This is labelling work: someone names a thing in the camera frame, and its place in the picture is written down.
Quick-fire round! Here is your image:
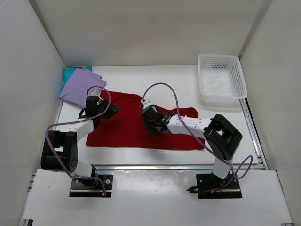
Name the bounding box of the purple t shirt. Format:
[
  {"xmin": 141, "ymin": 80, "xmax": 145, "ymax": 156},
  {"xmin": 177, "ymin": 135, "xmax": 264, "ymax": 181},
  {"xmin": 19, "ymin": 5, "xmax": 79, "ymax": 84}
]
[{"xmin": 59, "ymin": 68, "xmax": 106, "ymax": 108}]

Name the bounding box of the red t shirt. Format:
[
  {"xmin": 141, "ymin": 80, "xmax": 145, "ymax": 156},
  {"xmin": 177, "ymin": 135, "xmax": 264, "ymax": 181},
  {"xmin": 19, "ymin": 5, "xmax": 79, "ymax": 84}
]
[{"xmin": 86, "ymin": 91, "xmax": 204, "ymax": 151}]

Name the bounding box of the teal t shirt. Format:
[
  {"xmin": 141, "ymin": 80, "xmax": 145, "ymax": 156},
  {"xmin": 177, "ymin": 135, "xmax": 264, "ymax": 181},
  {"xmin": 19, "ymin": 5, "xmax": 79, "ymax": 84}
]
[{"xmin": 60, "ymin": 66, "xmax": 92, "ymax": 93}]

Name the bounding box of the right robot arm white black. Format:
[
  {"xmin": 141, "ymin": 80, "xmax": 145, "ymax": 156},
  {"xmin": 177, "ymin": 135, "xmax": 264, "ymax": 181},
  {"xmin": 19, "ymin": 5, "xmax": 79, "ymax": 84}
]
[{"xmin": 141, "ymin": 104, "xmax": 243, "ymax": 187}]

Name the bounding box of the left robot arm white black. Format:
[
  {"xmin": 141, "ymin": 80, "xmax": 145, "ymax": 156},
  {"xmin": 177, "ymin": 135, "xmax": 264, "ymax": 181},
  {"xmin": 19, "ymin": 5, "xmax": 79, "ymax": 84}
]
[{"xmin": 40, "ymin": 95, "xmax": 119, "ymax": 189}]

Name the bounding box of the white plastic basket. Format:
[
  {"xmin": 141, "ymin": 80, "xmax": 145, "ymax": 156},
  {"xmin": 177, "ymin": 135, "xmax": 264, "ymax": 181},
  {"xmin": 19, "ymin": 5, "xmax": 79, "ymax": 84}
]
[{"xmin": 198, "ymin": 54, "xmax": 247, "ymax": 105}]

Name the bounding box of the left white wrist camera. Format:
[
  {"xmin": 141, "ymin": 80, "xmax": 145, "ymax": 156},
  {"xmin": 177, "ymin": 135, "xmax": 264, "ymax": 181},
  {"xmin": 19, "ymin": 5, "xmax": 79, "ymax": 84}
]
[{"xmin": 90, "ymin": 89, "xmax": 102, "ymax": 97}]

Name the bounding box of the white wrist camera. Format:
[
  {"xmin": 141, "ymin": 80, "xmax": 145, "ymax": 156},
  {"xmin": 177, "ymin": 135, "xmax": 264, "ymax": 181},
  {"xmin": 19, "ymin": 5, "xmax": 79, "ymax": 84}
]
[
  {"xmin": 90, "ymin": 89, "xmax": 102, "ymax": 97},
  {"xmin": 141, "ymin": 99, "xmax": 153, "ymax": 109}
]

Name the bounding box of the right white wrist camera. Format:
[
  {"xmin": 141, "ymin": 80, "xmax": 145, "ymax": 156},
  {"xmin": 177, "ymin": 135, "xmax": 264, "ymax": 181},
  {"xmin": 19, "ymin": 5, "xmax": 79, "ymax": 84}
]
[{"xmin": 141, "ymin": 99, "xmax": 153, "ymax": 109}]

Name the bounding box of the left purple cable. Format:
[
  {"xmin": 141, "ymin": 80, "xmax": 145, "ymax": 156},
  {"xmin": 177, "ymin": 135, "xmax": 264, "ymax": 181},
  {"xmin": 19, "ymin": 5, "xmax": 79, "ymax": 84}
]
[{"xmin": 45, "ymin": 86, "xmax": 112, "ymax": 196}]

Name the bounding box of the purple cable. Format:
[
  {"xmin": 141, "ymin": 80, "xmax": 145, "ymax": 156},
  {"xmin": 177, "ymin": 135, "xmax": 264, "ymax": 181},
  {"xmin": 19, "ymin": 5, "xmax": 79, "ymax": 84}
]
[
  {"xmin": 142, "ymin": 82, "xmax": 253, "ymax": 181},
  {"xmin": 45, "ymin": 86, "xmax": 112, "ymax": 196}
]

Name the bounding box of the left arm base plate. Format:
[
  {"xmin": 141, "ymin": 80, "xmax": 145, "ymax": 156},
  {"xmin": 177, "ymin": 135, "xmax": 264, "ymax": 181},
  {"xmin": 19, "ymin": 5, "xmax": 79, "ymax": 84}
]
[{"xmin": 69, "ymin": 171, "xmax": 113, "ymax": 198}]

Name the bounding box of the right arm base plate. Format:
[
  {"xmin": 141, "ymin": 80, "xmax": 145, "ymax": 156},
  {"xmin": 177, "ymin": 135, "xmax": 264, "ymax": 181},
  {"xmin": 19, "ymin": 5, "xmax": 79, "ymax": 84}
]
[{"xmin": 194, "ymin": 174, "xmax": 243, "ymax": 199}]

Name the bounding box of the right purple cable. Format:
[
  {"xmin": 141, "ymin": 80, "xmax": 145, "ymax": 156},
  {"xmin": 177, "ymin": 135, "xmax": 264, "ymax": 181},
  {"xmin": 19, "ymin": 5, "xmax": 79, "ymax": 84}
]
[{"xmin": 142, "ymin": 82, "xmax": 253, "ymax": 181}]

